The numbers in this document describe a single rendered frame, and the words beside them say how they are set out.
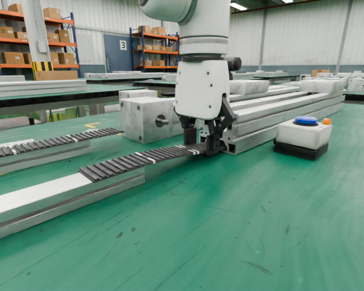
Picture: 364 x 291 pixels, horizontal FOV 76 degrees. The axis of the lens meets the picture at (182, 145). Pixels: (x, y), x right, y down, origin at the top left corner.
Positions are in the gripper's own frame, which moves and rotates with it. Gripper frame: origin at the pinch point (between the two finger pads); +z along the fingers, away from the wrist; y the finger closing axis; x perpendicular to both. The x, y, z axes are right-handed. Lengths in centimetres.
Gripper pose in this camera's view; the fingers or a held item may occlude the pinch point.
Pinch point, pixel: (200, 141)
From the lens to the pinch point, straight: 46.2
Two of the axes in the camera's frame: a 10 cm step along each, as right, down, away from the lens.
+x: 7.2, -2.2, 6.6
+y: 6.9, 2.2, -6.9
